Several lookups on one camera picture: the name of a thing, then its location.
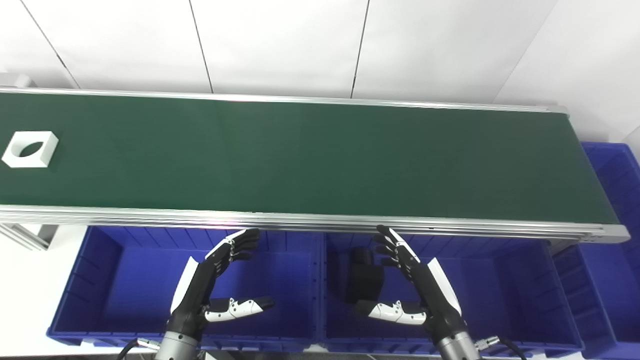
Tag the green conveyor belt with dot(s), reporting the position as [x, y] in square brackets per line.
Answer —
[310, 160]

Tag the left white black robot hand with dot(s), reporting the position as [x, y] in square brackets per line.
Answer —
[192, 295]

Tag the aluminium conveyor leg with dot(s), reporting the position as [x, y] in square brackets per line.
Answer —
[30, 235]

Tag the black block part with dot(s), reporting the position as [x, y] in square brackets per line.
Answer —
[365, 280]

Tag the white block with round hole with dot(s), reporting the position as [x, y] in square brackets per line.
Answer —
[44, 156]

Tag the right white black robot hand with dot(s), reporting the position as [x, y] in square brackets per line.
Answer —
[435, 300]

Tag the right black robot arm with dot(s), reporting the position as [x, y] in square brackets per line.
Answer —
[457, 349]

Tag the grey conveyor motor housing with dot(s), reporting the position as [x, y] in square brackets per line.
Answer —
[15, 81]

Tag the blue plastic bin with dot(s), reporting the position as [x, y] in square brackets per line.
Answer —
[500, 295]
[135, 285]
[610, 270]

